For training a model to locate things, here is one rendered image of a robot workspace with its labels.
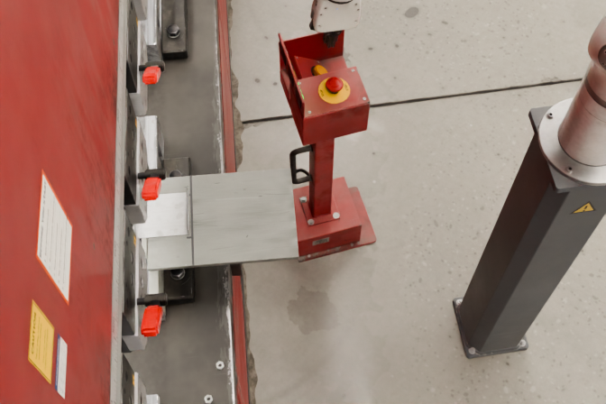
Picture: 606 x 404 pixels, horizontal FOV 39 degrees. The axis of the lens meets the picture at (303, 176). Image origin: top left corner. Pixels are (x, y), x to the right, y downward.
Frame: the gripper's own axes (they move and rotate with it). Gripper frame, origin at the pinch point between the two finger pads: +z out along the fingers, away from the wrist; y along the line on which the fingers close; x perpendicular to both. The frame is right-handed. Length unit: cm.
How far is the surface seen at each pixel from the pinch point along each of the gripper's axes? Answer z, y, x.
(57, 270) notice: -75, -57, -82
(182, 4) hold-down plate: -2.9, -31.1, 12.5
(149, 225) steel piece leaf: -11, -47, -45
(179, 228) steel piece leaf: -12, -42, -47
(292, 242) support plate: -13, -23, -54
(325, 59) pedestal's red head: 13.7, 1.6, 4.5
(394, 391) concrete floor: 84, 13, -60
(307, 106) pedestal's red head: 7.4, -8.0, -12.7
